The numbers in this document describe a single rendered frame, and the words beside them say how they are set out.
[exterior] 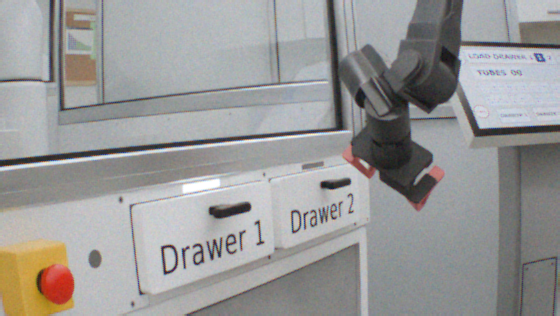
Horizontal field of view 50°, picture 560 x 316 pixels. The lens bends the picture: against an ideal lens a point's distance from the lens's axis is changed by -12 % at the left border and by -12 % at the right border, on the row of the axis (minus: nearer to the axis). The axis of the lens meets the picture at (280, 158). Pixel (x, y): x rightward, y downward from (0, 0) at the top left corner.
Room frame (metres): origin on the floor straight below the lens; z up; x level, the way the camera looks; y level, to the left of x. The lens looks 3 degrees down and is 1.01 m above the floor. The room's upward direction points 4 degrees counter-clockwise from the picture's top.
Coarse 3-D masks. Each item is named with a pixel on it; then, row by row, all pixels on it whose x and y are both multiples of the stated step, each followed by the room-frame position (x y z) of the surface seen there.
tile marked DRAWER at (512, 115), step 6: (498, 108) 1.49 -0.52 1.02; (504, 108) 1.50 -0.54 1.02; (510, 108) 1.50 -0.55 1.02; (516, 108) 1.50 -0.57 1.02; (522, 108) 1.50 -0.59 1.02; (498, 114) 1.48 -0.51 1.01; (504, 114) 1.48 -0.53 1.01; (510, 114) 1.49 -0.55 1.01; (516, 114) 1.49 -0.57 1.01; (522, 114) 1.49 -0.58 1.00; (528, 114) 1.49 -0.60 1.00; (504, 120) 1.47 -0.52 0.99; (510, 120) 1.47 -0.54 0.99; (516, 120) 1.48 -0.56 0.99; (522, 120) 1.48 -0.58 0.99; (528, 120) 1.48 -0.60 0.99
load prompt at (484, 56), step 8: (472, 56) 1.60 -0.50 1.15; (480, 56) 1.61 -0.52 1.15; (488, 56) 1.61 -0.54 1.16; (496, 56) 1.62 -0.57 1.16; (504, 56) 1.62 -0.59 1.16; (512, 56) 1.63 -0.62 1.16; (520, 56) 1.63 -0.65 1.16; (528, 56) 1.64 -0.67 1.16; (536, 56) 1.64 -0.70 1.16; (544, 56) 1.65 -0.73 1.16; (552, 56) 1.65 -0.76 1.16; (536, 64) 1.62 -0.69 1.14; (552, 64) 1.63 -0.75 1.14
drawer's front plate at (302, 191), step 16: (288, 176) 1.08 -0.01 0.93; (304, 176) 1.11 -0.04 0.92; (320, 176) 1.16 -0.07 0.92; (336, 176) 1.21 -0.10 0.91; (352, 176) 1.27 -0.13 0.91; (272, 192) 1.05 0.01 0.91; (288, 192) 1.06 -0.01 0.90; (304, 192) 1.11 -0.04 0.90; (320, 192) 1.16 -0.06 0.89; (336, 192) 1.21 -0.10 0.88; (352, 192) 1.27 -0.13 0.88; (272, 208) 1.05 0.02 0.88; (288, 208) 1.06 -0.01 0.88; (304, 208) 1.11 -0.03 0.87; (320, 208) 1.15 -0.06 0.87; (352, 208) 1.26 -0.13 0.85; (288, 224) 1.06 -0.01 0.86; (320, 224) 1.15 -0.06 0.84; (336, 224) 1.20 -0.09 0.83; (288, 240) 1.06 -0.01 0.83; (304, 240) 1.10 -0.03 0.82
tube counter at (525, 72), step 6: (510, 66) 1.60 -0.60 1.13; (510, 72) 1.58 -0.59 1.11; (516, 72) 1.59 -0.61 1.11; (522, 72) 1.59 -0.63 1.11; (528, 72) 1.59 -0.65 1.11; (534, 72) 1.60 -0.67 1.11; (540, 72) 1.60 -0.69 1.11; (546, 72) 1.61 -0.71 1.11; (552, 72) 1.61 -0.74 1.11; (558, 72) 1.61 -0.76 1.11; (516, 78) 1.57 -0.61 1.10; (522, 78) 1.58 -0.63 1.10; (528, 78) 1.58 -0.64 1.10; (534, 78) 1.58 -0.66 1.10; (540, 78) 1.59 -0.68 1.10; (546, 78) 1.59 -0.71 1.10; (552, 78) 1.59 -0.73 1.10; (558, 78) 1.60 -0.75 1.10
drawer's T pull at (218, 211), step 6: (216, 204) 0.90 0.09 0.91; (234, 204) 0.88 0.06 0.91; (240, 204) 0.89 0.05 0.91; (246, 204) 0.90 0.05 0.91; (210, 210) 0.88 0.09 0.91; (216, 210) 0.85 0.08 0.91; (222, 210) 0.85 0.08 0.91; (228, 210) 0.86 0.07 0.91; (234, 210) 0.87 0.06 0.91; (240, 210) 0.89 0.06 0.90; (246, 210) 0.90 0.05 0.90; (216, 216) 0.85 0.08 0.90; (222, 216) 0.85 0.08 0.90; (228, 216) 0.86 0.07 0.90
